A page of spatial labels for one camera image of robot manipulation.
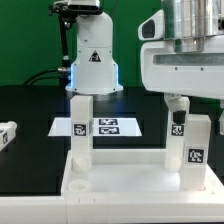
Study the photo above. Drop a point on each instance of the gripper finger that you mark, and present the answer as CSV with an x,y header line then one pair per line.
x,y
221,119

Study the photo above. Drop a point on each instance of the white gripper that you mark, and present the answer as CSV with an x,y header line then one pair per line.
x,y
199,74

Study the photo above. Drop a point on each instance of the white desk top tray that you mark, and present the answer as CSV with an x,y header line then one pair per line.
x,y
133,172

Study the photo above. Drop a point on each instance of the white L-shaped corner fence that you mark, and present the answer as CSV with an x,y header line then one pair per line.
x,y
206,207

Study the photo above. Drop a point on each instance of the white sheet with markers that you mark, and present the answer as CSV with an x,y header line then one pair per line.
x,y
101,127

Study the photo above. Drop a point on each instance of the black camera on stand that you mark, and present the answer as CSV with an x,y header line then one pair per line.
x,y
84,6

